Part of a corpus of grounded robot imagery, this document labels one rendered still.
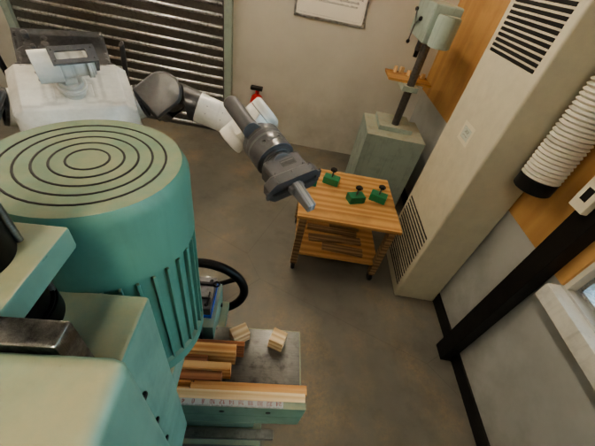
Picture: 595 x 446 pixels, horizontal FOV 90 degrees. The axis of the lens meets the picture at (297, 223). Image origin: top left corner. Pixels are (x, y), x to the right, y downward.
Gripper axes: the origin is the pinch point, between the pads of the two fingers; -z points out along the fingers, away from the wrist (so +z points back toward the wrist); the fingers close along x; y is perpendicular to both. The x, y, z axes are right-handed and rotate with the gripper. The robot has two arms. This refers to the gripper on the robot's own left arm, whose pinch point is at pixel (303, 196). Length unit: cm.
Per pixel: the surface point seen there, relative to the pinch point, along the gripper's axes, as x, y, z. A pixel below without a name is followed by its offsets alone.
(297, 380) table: 13.3, -35.8, -26.6
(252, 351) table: 19.6, -37.0, -15.1
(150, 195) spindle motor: 24.7, 25.4, -8.0
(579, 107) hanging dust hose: -117, -11, -6
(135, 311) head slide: 30.0, 18.9, -14.2
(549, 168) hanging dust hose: -112, -31, -16
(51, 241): 30.9, 28.9, -11.8
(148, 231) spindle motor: 26.1, 23.0, -9.7
